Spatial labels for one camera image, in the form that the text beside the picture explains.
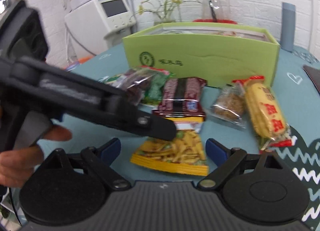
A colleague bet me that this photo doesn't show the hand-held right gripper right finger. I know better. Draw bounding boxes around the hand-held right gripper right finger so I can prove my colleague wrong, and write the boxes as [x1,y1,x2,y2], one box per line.
[199,138,290,191]

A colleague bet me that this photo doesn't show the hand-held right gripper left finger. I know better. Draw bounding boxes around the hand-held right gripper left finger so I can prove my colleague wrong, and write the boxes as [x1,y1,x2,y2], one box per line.
[37,138,130,191]

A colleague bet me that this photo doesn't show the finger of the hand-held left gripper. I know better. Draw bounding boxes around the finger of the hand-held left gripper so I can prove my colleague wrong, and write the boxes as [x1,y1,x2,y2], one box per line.
[9,56,177,141]

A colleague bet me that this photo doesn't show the large yellow chip bag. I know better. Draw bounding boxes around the large yellow chip bag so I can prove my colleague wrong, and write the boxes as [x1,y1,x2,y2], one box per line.
[130,118,209,177]

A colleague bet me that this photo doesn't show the green cardboard box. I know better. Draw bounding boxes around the green cardboard box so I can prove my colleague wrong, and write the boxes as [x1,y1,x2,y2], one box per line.
[122,22,280,88]

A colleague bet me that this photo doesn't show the person's left hand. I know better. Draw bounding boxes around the person's left hand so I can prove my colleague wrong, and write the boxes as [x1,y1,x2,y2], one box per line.
[0,125,73,189]

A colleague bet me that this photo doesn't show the green white snack packet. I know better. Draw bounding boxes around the green white snack packet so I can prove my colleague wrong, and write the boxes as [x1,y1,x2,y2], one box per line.
[98,74,126,87]

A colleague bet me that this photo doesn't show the dark purple clear snack packet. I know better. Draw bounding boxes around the dark purple clear snack packet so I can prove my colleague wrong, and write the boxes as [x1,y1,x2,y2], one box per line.
[122,67,156,105]

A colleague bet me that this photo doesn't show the clear packet brown cake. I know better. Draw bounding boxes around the clear packet brown cake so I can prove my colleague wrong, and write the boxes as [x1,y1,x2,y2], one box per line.
[210,85,247,129]

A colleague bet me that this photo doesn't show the shiny green snack packet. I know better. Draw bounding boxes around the shiny green snack packet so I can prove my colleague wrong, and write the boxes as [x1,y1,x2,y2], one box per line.
[142,72,176,105]

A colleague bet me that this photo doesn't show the yellow cracker packet red ends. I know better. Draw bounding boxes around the yellow cracker packet red ends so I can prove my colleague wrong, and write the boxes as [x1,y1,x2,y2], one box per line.
[232,76,293,150]

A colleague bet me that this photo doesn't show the dark red brown snack packet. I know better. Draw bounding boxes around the dark red brown snack packet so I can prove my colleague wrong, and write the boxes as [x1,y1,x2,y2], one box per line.
[152,77,208,122]

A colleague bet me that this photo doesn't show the white appliance with screen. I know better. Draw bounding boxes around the white appliance with screen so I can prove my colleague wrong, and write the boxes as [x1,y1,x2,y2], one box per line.
[64,0,137,58]

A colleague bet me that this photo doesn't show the yellow flower plant glass vase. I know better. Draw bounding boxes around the yellow flower plant glass vase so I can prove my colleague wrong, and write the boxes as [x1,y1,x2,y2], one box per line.
[129,0,201,25]

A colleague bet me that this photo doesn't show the dark smartphone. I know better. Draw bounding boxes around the dark smartphone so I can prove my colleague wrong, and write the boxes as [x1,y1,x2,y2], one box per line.
[303,65,320,85]

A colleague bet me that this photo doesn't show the red round lid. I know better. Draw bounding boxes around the red round lid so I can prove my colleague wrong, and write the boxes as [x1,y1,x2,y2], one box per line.
[192,19,238,25]

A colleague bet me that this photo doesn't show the grey cylindrical bottle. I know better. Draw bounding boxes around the grey cylindrical bottle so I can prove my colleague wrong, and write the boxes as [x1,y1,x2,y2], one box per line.
[281,2,297,52]

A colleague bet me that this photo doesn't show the glass pitcher with straw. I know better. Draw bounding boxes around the glass pitcher with straw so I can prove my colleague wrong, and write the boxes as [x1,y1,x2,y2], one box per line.
[200,0,232,22]

